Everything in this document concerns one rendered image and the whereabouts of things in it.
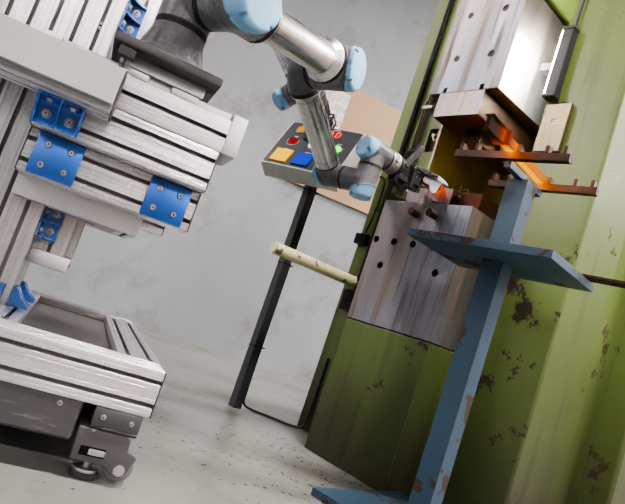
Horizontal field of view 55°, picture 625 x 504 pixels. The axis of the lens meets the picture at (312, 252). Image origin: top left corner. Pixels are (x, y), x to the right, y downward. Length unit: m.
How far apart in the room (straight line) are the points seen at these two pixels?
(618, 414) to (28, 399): 1.79
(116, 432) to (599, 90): 1.74
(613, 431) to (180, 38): 1.79
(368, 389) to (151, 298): 2.63
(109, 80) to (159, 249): 3.24
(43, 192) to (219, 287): 3.13
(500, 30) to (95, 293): 3.09
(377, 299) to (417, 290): 0.17
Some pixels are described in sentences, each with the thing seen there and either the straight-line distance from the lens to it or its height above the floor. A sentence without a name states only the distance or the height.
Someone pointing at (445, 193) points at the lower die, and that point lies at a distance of 2.11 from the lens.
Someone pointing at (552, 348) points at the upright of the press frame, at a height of 0.57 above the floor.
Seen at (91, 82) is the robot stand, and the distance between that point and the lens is 1.18.
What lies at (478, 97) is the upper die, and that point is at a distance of 2.23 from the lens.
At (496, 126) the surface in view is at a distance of 1.56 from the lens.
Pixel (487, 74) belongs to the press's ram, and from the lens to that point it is 2.27.
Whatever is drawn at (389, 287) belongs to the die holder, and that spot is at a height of 0.61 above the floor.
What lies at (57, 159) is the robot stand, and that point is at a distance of 1.31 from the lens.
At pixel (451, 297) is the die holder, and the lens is 1.92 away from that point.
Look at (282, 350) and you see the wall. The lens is 4.63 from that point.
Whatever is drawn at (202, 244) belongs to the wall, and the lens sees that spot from 4.41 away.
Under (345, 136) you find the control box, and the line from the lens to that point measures 2.48.
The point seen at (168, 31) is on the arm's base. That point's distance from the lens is 1.36.
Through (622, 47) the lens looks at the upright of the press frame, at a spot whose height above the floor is 1.55.
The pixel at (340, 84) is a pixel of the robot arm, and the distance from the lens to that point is 1.62.
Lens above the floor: 0.40
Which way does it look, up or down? 7 degrees up
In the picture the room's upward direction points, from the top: 19 degrees clockwise
